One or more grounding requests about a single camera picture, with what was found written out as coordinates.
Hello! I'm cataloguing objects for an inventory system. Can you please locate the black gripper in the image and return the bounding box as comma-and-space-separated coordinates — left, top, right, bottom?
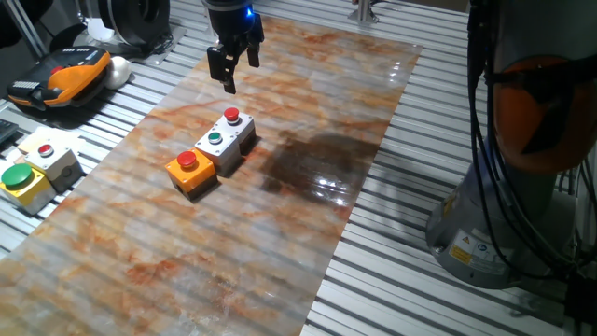
202, 0, 266, 96

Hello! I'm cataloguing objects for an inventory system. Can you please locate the grey box with red button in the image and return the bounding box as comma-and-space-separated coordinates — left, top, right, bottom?
213, 106, 257, 156
23, 142, 86, 194

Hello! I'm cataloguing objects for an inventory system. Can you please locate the grey box with green button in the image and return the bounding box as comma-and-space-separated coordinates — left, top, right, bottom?
194, 128, 243, 178

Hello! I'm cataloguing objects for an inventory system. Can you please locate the orange box with red button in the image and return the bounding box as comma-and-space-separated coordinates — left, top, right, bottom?
164, 149, 219, 203

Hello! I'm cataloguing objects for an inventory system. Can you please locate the black spool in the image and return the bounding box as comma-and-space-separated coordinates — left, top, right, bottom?
96, 0, 172, 49

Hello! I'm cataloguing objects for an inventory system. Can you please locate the white round object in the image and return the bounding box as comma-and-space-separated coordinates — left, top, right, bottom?
103, 55, 133, 91

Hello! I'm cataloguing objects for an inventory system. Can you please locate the orange and black teach pendant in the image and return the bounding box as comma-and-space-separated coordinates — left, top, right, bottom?
6, 45, 113, 112

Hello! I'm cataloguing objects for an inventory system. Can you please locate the marble pattern mat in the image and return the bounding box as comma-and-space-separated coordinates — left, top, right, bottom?
0, 16, 423, 336

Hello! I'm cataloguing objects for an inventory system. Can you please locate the small beige box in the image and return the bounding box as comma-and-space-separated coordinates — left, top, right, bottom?
17, 132, 71, 156

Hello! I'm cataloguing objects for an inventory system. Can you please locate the yellow box with green button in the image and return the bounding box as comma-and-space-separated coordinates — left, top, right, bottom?
0, 162, 58, 217

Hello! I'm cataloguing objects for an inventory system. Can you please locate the silver post base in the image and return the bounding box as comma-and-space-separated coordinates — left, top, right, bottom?
347, 0, 381, 25

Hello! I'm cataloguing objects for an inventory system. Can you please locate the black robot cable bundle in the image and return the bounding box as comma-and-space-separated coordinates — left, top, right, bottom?
465, 0, 597, 282

